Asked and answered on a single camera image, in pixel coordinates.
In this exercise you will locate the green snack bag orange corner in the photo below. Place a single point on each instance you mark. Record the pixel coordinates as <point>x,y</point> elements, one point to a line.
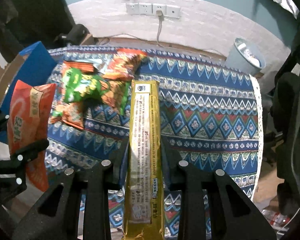
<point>97,87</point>

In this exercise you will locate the black round device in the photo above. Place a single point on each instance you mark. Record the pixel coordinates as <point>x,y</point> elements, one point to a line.
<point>76,33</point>

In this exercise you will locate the small brown cardboard box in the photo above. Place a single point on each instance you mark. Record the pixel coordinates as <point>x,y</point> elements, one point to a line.
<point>90,39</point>

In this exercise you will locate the large orange swirl snack bag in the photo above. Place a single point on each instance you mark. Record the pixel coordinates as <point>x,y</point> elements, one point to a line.
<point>25,120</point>

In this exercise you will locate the red white floor packet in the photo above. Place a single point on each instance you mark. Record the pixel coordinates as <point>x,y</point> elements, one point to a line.
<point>275,217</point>

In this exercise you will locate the long yellow biscuit packet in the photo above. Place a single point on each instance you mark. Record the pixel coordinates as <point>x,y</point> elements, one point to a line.
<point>145,155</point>

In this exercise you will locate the silver foil packet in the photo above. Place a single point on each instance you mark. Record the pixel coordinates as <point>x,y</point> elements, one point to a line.
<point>102,63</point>

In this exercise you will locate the white wall socket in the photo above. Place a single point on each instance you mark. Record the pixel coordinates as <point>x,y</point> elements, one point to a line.
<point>162,8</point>
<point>145,8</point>
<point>173,11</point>
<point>132,8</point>

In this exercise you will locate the black curtain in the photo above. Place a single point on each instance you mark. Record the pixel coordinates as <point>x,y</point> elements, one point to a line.
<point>40,10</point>

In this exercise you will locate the blue cardboard box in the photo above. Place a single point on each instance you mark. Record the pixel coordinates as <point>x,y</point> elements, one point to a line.
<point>37,65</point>

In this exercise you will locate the red fries snack packet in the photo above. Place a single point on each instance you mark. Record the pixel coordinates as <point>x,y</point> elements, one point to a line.
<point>122,65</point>

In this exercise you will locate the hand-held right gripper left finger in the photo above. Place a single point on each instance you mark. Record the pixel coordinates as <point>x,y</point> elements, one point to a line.
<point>118,165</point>

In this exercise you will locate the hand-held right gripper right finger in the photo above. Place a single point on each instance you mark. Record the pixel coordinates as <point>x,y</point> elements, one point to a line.
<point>168,165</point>

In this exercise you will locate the green orange rice cracker bag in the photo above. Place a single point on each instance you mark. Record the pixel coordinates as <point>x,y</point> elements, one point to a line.
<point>70,80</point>

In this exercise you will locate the orange-red snack bag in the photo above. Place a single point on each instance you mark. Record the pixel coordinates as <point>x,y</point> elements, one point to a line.
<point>80,66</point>

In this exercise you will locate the blue patterned tablecloth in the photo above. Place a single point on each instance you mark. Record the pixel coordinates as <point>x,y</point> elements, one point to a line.
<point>202,120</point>

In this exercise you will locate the light blue trash bin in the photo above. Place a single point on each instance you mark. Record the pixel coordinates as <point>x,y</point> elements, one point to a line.
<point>240,60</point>

